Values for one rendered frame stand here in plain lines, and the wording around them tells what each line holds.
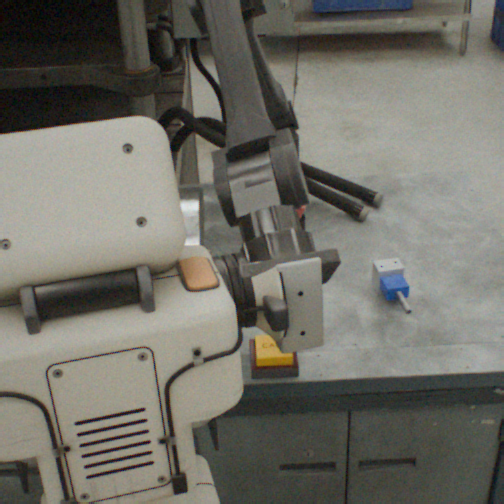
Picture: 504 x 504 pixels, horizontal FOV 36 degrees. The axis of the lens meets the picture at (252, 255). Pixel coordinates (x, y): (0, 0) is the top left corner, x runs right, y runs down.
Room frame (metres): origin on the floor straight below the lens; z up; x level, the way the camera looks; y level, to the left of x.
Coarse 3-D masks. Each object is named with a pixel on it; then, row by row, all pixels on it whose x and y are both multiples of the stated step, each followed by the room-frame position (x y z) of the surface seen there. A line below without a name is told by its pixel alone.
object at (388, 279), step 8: (376, 264) 1.20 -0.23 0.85; (384, 264) 1.20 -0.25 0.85; (392, 264) 1.20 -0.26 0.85; (400, 264) 1.20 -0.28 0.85; (376, 272) 1.19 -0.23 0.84; (384, 272) 1.18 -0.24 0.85; (392, 272) 1.18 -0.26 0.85; (400, 272) 1.19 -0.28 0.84; (376, 280) 1.19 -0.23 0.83; (384, 280) 1.17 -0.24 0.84; (392, 280) 1.17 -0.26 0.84; (400, 280) 1.17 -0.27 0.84; (376, 288) 1.19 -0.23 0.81; (384, 288) 1.15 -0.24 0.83; (392, 288) 1.14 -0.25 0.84; (400, 288) 1.14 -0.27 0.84; (408, 288) 1.15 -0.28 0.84; (384, 296) 1.15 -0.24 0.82; (392, 296) 1.14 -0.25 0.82; (400, 296) 1.13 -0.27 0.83; (408, 296) 1.15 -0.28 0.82; (408, 312) 1.09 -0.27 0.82
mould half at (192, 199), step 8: (184, 192) 1.37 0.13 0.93; (192, 192) 1.37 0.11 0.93; (200, 192) 1.50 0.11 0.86; (184, 200) 1.34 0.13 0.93; (192, 200) 1.34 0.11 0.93; (200, 200) 1.39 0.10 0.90; (184, 208) 1.32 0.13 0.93; (192, 208) 1.32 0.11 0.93; (200, 208) 1.37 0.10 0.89; (184, 216) 1.30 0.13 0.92; (192, 216) 1.30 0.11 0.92; (200, 216) 1.35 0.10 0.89; (192, 224) 1.28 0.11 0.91; (200, 224) 1.32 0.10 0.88; (192, 232) 1.27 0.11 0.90; (200, 232) 1.30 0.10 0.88; (192, 240) 1.25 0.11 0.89; (200, 240) 1.28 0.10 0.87
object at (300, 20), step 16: (304, 0) 5.06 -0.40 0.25; (416, 0) 4.93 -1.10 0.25; (432, 0) 4.91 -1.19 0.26; (448, 0) 4.89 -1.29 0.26; (304, 16) 4.73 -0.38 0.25; (320, 16) 4.71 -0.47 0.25; (336, 16) 4.70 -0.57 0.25; (352, 16) 4.68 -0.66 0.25; (368, 16) 4.66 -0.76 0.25; (384, 16) 4.65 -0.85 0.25; (400, 16) 4.63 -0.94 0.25; (416, 16) 4.61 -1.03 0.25; (432, 16) 4.59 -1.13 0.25; (448, 16) 4.58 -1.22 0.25; (464, 16) 4.58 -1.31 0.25; (464, 32) 4.59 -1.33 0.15; (464, 48) 4.59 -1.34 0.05
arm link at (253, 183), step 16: (240, 160) 0.84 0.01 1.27; (256, 160) 0.83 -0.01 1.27; (240, 176) 0.81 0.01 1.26; (256, 176) 0.81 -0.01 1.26; (272, 176) 0.80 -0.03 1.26; (240, 192) 0.79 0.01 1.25; (256, 192) 0.78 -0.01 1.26; (272, 192) 0.78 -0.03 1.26; (240, 208) 0.77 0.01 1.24; (256, 208) 0.77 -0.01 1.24
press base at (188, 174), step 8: (192, 136) 2.49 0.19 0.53; (184, 144) 2.09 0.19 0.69; (192, 144) 2.45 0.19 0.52; (184, 152) 2.06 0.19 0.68; (192, 152) 2.41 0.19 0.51; (184, 160) 2.03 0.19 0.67; (192, 160) 2.38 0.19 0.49; (184, 168) 2.00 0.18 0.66; (192, 168) 2.34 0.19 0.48; (184, 176) 1.98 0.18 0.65; (192, 176) 2.31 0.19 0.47
